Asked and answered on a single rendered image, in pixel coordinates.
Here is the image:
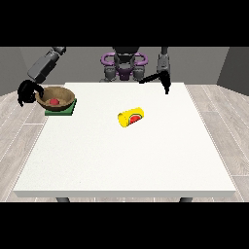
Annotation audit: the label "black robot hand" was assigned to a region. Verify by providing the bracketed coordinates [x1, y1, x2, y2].
[138, 70, 172, 95]
[17, 79, 45, 108]

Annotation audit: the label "brown wooden bowl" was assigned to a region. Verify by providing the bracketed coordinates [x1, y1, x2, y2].
[34, 86, 77, 113]

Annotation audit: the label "green square pad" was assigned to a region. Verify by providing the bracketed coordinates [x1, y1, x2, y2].
[44, 98, 78, 117]

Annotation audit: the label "yellow cup with melon print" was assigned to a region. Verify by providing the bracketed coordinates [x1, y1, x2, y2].
[117, 106, 146, 128]

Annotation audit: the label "grey robot trunk purple rings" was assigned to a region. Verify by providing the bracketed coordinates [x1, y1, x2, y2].
[99, 47, 150, 84]

